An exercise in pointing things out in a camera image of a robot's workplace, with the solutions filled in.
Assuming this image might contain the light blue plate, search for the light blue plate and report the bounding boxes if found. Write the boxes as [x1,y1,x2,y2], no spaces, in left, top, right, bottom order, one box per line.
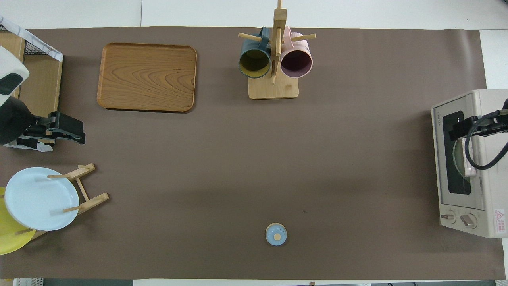
[4,167,80,232]

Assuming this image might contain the wooden shelf box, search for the wooden shelf box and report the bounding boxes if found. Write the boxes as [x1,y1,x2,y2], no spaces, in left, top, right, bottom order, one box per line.
[0,31,63,144]

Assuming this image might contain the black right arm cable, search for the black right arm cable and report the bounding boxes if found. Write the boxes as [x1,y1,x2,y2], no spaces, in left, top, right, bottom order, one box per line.
[464,99,508,170]

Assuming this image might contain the dark blue mug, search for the dark blue mug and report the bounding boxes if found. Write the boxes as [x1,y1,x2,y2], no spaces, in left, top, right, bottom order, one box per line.
[238,27,272,79]

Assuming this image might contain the white marbled sheet strip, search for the white marbled sheet strip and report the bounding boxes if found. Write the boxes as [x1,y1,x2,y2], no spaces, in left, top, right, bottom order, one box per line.
[0,16,64,62]

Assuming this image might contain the wooden plate rack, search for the wooden plate rack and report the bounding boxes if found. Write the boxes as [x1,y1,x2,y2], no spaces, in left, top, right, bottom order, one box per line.
[15,163,110,241]

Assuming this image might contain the wooden serving tray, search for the wooden serving tray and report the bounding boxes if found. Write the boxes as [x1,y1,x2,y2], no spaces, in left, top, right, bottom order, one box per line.
[97,43,197,113]

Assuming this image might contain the white plastic sheet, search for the white plastic sheet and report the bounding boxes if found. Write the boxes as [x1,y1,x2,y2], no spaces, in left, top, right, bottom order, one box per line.
[3,141,54,153]

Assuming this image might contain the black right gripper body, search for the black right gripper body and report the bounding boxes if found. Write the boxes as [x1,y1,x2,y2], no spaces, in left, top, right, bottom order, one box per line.
[449,114,508,141]

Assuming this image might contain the yellow plate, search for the yellow plate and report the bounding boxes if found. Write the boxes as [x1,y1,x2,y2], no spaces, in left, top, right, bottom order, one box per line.
[0,187,36,255]

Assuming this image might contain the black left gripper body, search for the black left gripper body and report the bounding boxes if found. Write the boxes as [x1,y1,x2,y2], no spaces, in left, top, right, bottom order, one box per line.
[20,111,86,145]

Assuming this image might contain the small blue lid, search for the small blue lid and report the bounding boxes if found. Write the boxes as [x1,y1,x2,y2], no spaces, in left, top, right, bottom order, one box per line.
[265,223,288,246]

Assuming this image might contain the pink mug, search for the pink mug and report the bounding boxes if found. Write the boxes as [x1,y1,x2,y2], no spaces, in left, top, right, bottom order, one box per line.
[280,27,314,79]

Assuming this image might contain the brown table cover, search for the brown table cover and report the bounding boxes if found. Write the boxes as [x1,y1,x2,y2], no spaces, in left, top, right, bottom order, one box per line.
[0,27,506,280]

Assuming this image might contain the black wire mesh basket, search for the black wire mesh basket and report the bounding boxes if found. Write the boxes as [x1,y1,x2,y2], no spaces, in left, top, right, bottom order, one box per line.
[0,24,52,56]

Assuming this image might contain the pale green plate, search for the pale green plate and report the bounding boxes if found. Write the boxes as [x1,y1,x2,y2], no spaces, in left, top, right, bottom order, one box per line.
[452,139,473,184]

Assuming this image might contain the beige toaster oven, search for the beige toaster oven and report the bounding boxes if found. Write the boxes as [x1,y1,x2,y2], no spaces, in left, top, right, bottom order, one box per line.
[431,89,508,239]

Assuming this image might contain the wooden mug tree stand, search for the wooden mug tree stand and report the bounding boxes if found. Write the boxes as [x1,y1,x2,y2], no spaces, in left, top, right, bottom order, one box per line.
[238,0,317,100]

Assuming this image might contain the red warning sticker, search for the red warning sticker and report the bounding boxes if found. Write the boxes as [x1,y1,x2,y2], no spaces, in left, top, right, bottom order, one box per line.
[494,209,507,233]

